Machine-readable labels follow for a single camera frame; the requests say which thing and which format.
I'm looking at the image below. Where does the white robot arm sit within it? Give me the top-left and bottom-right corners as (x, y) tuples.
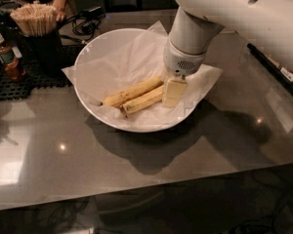
(163, 0), (293, 78)

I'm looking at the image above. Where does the black rubber grid mat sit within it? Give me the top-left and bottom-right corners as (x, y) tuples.
(0, 44), (86, 102)

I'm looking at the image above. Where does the black wire condiment rack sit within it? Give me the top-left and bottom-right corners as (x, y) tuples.
(247, 43), (293, 97)

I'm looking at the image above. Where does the person's hand in background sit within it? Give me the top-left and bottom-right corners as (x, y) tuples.
(52, 1), (65, 22)

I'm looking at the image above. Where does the brown glass sauce bottle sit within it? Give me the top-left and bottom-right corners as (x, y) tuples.
(0, 33), (26, 82)

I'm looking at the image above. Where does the yellow banana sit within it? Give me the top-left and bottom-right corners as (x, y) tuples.
(102, 76), (163, 108)
(120, 86), (164, 117)

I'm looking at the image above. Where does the wooden stir sticks bundle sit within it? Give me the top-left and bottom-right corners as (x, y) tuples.
(10, 3), (57, 37)

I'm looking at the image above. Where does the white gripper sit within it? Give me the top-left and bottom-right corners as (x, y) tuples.
(162, 38), (206, 108)

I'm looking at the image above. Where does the black power adapter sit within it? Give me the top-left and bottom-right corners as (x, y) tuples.
(81, 6), (105, 20)

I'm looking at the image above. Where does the black stick holder cup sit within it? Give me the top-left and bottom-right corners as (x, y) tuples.
(24, 29), (65, 77)

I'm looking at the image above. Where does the white paper liner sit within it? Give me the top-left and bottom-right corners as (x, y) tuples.
(62, 20), (224, 131)

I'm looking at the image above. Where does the dark lidded jar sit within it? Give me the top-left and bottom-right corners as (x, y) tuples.
(0, 0), (21, 34)

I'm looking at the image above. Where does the black coiled cable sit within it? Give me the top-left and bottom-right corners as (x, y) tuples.
(58, 14), (104, 46)

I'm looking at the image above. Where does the white bowl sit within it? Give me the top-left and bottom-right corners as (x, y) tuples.
(72, 27), (201, 134)

